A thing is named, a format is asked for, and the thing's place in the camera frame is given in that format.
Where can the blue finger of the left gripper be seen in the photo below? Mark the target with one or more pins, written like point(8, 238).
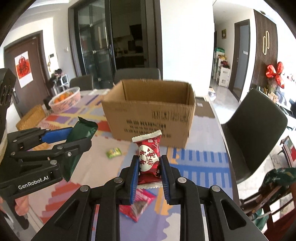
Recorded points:
point(52, 136)

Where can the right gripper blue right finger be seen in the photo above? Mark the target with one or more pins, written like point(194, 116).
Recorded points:
point(165, 174)

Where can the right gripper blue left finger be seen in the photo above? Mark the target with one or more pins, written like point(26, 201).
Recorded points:
point(133, 178)

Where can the red cartoon snack packet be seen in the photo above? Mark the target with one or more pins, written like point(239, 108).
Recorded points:
point(148, 157)

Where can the dark green snack packet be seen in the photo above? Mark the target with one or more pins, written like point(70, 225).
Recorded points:
point(78, 142)

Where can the small yellow-green candy packet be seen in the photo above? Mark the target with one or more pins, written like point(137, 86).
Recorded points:
point(114, 152)

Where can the red transparent snack bag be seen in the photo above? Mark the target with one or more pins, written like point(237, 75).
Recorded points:
point(143, 199)

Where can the person's left hand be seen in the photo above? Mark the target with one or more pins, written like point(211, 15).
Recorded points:
point(22, 205)

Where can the white basket with oranges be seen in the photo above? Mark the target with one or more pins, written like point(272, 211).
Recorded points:
point(65, 100)

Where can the dark chair far left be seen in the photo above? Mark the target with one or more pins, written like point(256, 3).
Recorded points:
point(84, 82)

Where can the brown cardboard box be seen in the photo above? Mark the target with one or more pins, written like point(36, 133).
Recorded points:
point(136, 107)

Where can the red paper door decoration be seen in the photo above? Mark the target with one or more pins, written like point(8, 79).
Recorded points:
point(23, 69)

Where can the dark chair behind box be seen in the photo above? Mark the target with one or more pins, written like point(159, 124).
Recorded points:
point(137, 73)

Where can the dark chair right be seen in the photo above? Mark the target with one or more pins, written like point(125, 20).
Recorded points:
point(252, 132)

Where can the green floral cloth bag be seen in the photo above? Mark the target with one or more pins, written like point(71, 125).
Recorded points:
point(283, 177)

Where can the white storage shelf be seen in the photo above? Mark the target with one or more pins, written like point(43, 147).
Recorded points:
point(220, 67)

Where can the red balloon decoration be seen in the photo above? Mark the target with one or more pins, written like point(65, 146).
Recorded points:
point(275, 73)

